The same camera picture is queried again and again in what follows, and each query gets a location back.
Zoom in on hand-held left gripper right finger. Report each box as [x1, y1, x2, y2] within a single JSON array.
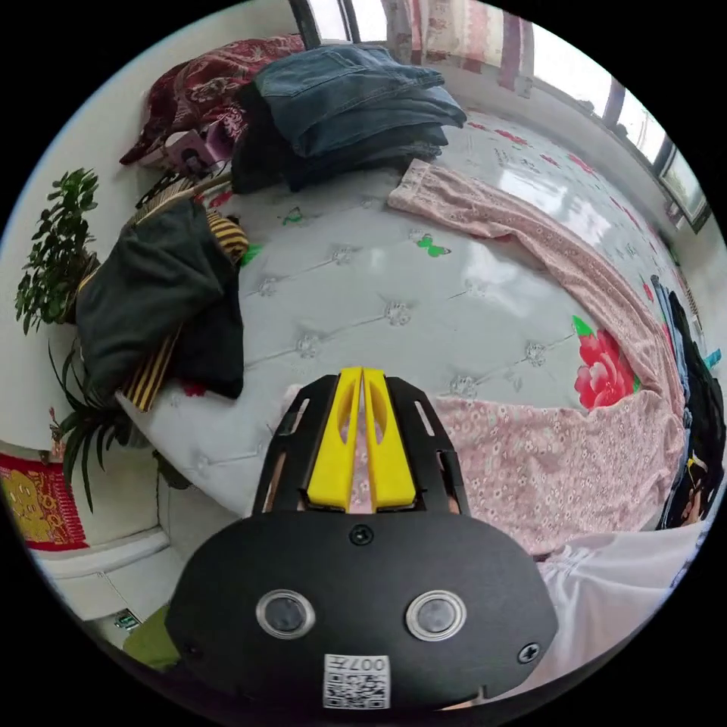
[[361, 367, 417, 508]]

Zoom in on purple box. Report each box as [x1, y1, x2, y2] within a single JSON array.
[[162, 126, 229, 173]]

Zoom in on person's body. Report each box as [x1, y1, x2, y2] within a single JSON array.
[[533, 515, 714, 691]]

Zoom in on window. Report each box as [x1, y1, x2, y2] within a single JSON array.
[[288, 0, 714, 235]]

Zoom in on pink patterned curtain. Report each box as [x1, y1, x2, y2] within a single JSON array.
[[379, 0, 536, 92]]

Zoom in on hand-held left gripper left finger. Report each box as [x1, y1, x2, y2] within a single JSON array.
[[306, 367, 364, 507]]

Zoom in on green leafy potted plant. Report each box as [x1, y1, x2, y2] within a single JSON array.
[[14, 167, 102, 337]]

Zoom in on dark red floral pillow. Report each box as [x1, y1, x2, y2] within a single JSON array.
[[119, 33, 307, 167]]

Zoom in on pink floral pants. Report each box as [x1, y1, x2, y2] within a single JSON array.
[[278, 158, 691, 560]]

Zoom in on pile of folded jeans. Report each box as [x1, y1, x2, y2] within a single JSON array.
[[231, 44, 468, 195]]

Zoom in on pile of dark clothes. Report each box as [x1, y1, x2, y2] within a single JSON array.
[[75, 198, 251, 413]]

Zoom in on bed with grey flowered sheet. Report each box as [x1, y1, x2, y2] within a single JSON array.
[[116, 108, 703, 515]]

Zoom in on long-leaved potted plant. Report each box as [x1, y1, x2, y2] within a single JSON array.
[[48, 339, 192, 513]]

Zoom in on pile of blue and black clothes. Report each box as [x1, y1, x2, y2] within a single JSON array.
[[651, 274, 727, 530]]

